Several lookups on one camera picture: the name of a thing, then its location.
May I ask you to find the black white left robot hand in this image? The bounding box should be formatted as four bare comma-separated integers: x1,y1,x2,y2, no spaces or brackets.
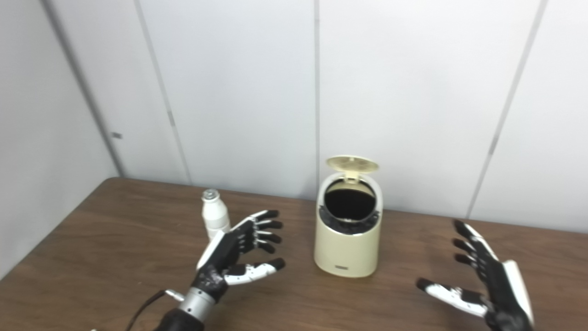
192,210,286,304

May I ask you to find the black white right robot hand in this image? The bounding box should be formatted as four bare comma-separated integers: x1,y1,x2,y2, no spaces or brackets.
416,219,536,331

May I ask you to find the small white plastic bottle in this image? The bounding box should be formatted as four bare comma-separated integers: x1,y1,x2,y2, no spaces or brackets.
202,188,231,241

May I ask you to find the cream-colored lidded bin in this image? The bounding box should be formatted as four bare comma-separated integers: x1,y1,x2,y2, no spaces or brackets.
314,155,384,279

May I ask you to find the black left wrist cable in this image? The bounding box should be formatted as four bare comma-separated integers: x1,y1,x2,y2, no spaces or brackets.
124,289,185,331

